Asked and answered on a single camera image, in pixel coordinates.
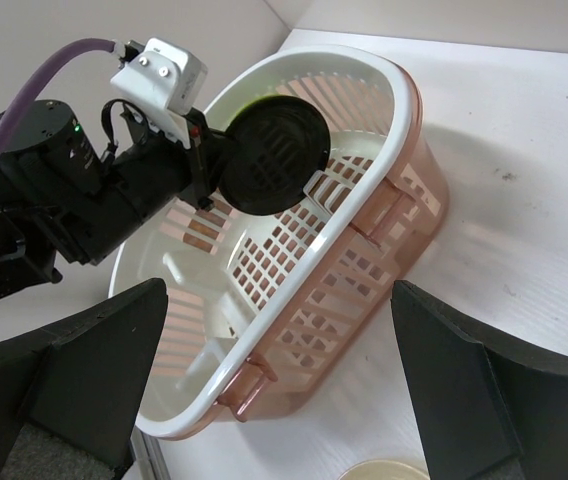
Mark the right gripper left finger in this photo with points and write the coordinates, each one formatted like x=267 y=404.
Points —
x=70 y=391

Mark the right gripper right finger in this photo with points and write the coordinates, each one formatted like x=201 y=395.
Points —
x=488 y=405

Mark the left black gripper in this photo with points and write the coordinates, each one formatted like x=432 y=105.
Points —
x=59 y=196

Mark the green plate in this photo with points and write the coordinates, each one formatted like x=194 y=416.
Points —
x=256 y=105

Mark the beige plate with black mark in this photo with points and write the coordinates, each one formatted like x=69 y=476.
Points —
x=382 y=469

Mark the white pink dish rack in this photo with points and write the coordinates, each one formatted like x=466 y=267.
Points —
x=260 y=309

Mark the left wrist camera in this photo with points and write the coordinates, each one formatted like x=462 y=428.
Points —
x=163 y=81

